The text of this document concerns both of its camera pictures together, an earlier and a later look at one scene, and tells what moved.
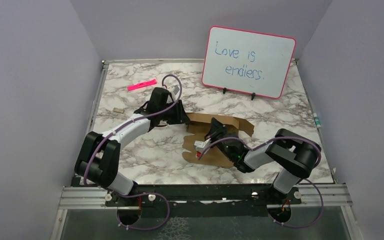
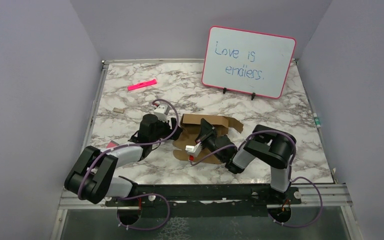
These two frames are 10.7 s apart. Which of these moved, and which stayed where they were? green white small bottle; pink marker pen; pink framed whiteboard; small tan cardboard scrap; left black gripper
Moved: left black gripper
Stayed: pink marker pen; green white small bottle; small tan cardboard scrap; pink framed whiteboard
